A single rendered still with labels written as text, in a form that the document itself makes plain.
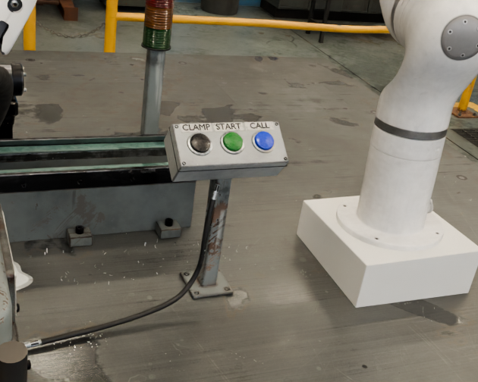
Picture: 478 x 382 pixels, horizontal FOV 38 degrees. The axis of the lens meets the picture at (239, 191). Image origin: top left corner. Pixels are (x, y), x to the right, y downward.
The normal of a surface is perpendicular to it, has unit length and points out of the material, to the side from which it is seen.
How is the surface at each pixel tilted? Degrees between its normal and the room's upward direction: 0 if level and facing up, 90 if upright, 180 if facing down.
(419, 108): 97
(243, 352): 0
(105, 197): 90
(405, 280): 90
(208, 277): 90
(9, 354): 4
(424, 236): 3
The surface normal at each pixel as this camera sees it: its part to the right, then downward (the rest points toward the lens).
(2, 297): 0.37, -0.86
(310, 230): -0.93, 0.05
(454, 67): 0.06, 0.85
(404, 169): -0.20, 0.40
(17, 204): 0.37, 0.48
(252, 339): 0.14, -0.88
